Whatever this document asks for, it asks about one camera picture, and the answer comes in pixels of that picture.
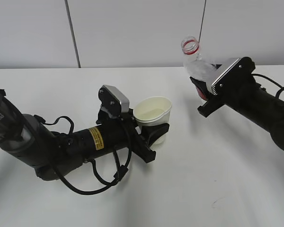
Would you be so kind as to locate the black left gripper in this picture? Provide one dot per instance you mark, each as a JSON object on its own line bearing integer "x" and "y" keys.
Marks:
{"x": 120, "y": 132}

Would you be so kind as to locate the white paper cup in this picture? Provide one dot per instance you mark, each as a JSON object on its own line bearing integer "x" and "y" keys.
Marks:
{"x": 153, "y": 111}

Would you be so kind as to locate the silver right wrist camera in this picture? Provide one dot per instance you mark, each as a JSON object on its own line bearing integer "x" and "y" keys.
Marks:
{"x": 220, "y": 74}

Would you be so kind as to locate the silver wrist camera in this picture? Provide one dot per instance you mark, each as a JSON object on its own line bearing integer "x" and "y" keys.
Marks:
{"x": 220, "y": 74}
{"x": 113, "y": 101}

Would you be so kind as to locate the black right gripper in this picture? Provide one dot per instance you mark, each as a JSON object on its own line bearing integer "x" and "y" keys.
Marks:
{"x": 236, "y": 85}

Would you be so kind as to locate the clear water bottle red label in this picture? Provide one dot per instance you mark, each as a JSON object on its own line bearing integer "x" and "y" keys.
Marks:
{"x": 197, "y": 64}

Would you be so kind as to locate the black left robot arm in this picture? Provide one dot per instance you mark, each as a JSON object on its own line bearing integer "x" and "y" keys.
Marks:
{"x": 50, "y": 153}

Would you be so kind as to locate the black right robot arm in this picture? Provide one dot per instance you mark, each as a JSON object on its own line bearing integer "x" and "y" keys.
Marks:
{"x": 265, "y": 110}

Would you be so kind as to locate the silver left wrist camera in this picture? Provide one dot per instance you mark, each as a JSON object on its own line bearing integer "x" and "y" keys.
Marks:
{"x": 113, "y": 101}

